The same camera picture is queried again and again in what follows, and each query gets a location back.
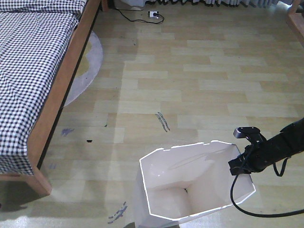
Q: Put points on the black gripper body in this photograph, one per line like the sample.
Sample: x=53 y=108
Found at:
x=253 y=159

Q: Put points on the white plastic trash bin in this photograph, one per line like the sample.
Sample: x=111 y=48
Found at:
x=186 y=182

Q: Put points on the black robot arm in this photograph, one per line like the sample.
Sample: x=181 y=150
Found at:
x=288 y=142

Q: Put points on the floor power socket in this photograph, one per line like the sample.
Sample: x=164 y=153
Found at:
x=153 y=14

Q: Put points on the grey round rug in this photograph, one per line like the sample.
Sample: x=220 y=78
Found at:
x=88 y=68

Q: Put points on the grey pleated curtain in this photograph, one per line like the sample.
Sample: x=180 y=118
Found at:
x=255 y=3

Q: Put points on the black white checkered bedsheet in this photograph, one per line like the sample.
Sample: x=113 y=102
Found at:
x=34 y=36

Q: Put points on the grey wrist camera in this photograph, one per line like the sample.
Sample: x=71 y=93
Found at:
x=243 y=132

